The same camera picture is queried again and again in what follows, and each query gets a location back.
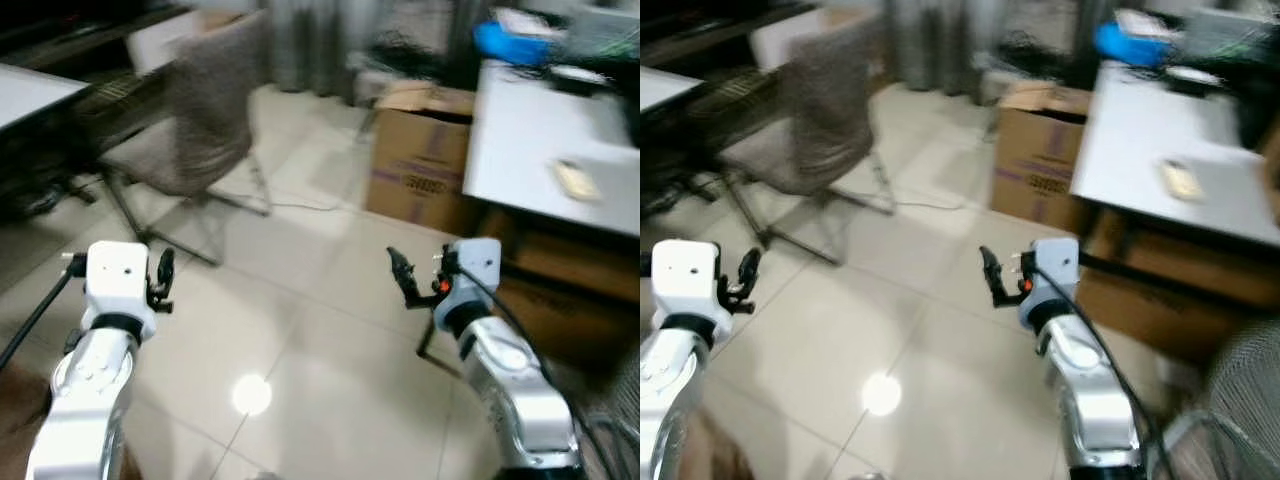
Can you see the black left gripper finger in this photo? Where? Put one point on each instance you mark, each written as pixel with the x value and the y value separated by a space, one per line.
pixel 749 267
pixel 166 266

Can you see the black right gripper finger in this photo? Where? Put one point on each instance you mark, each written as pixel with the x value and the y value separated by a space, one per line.
pixel 402 272
pixel 993 272

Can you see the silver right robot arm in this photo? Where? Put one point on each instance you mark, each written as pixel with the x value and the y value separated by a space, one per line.
pixel 1085 390
pixel 510 380

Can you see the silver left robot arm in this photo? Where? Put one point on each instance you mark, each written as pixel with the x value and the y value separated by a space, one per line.
pixel 665 390
pixel 80 400

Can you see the cardboard box purple print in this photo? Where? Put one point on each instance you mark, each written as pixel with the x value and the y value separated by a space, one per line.
pixel 1040 150
pixel 420 150

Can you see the large brown cardboard box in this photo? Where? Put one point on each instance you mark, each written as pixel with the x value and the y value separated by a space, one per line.
pixel 1170 305
pixel 560 295

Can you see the brown fabric chair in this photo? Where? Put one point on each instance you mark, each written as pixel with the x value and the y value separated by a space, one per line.
pixel 830 110
pixel 205 110

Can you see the grey mesh basket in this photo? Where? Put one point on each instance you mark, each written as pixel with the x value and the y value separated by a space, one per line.
pixel 622 430
pixel 1240 400

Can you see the small beige flat object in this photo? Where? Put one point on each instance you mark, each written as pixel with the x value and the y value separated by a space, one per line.
pixel 577 180
pixel 1181 180

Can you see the grey curtain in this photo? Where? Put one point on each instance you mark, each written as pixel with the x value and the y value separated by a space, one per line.
pixel 930 40
pixel 310 40

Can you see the black shelf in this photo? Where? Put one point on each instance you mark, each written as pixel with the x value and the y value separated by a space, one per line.
pixel 700 25
pixel 60 30

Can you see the blue plastic object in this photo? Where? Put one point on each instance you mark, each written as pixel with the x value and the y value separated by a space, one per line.
pixel 1125 43
pixel 505 42

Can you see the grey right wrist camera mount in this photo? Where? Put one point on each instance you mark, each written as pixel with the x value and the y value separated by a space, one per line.
pixel 475 275
pixel 1052 275

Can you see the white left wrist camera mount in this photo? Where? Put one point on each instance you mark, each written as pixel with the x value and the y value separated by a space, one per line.
pixel 685 275
pixel 118 275

